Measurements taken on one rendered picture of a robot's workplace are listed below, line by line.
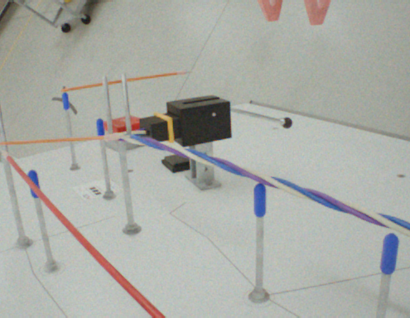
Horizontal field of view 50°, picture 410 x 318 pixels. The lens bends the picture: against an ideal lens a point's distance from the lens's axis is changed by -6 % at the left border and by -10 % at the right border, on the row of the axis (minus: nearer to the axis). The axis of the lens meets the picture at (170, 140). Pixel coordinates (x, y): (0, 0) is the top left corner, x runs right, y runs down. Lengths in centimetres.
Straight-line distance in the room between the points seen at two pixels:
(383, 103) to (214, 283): 154
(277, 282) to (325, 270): 4
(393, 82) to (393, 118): 16
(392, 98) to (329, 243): 146
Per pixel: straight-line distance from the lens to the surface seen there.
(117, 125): 65
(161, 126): 47
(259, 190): 29
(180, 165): 56
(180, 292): 34
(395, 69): 189
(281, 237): 40
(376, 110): 183
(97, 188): 53
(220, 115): 49
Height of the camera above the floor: 143
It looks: 35 degrees down
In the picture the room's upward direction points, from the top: 58 degrees counter-clockwise
